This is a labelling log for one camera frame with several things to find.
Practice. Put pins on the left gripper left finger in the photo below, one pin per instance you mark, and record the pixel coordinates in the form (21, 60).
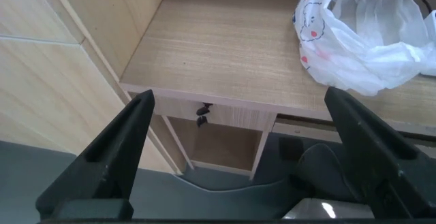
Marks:
(112, 156)

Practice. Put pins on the wooden counter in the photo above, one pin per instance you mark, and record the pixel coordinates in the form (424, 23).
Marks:
(221, 47)

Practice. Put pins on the wooden drawer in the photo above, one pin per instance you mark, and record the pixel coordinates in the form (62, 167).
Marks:
(238, 115)

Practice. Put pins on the black keys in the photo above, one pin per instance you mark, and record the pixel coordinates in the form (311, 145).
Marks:
(202, 111)

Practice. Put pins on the white printed plastic bag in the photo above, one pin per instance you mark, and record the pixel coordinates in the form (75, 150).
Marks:
(361, 36)

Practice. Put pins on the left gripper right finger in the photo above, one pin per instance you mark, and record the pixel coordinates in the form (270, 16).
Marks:
(371, 149)

